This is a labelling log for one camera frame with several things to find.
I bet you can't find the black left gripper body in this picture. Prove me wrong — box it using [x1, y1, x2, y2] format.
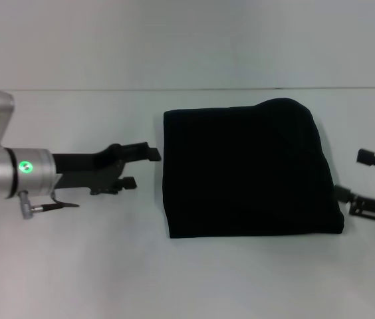
[51, 143, 125, 195]

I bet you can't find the black shirt with FREE print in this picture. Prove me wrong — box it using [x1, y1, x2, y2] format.
[162, 97, 345, 239]

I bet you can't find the grey left arm cable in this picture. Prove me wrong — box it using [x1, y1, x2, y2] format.
[33, 192, 80, 211]

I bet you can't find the silver left connector plug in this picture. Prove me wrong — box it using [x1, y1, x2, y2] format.
[19, 189, 35, 220]

